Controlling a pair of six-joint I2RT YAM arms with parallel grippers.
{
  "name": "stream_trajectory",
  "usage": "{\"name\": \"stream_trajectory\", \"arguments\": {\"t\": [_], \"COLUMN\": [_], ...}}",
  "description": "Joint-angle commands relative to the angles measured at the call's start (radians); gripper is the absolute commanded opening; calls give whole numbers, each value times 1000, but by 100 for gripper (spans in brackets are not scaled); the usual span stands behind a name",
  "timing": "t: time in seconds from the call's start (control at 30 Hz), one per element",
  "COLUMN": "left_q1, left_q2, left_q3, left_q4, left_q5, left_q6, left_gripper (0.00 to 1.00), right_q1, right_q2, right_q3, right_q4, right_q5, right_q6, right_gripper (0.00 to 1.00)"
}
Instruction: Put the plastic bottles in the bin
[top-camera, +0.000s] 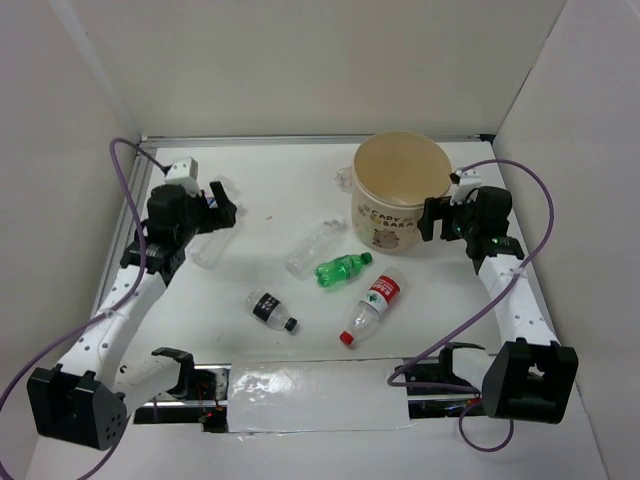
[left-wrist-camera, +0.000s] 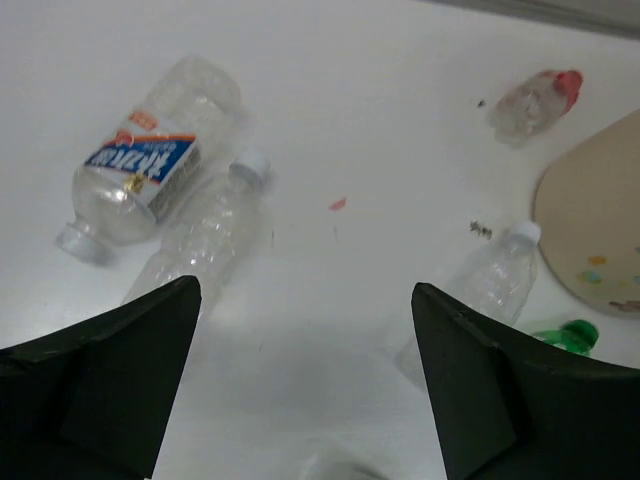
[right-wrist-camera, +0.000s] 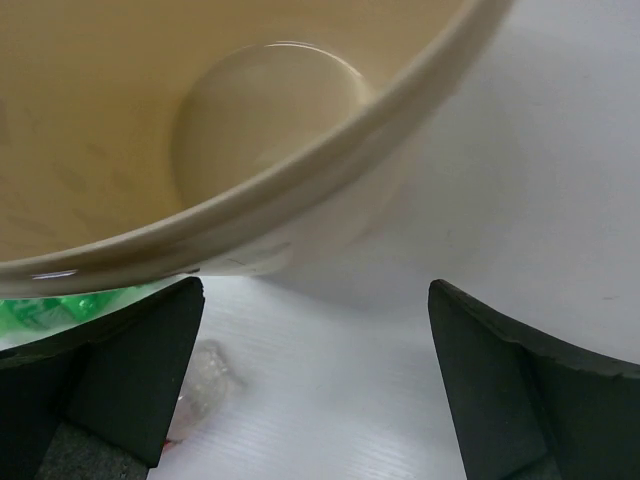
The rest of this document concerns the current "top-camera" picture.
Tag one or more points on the red label water bottle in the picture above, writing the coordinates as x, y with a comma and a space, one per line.
366, 316

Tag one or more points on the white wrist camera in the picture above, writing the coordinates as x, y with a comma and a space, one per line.
183, 172
463, 183

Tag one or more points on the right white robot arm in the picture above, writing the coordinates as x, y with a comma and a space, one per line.
531, 377

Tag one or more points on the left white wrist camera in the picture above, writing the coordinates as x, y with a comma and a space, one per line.
183, 172

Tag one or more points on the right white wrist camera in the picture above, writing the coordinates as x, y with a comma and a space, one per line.
463, 183

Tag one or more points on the green plastic bottle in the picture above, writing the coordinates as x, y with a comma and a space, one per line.
341, 269

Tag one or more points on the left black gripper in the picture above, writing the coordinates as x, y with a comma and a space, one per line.
219, 217

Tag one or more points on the black label small bottle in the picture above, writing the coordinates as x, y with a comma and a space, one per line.
270, 311

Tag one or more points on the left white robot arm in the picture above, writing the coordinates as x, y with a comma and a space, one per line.
88, 395

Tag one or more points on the clear bottle behind bin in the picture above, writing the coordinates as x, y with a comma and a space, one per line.
344, 179

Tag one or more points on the clear crushed bottle centre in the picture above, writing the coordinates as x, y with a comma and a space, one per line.
309, 252

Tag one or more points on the silver tape sheet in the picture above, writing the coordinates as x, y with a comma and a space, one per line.
323, 396

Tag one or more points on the cream capybara plastic bin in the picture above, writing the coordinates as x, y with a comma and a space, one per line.
393, 174

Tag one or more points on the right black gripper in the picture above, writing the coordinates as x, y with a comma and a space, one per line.
436, 210

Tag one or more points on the clear bottle white cap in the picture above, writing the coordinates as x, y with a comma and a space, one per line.
205, 249

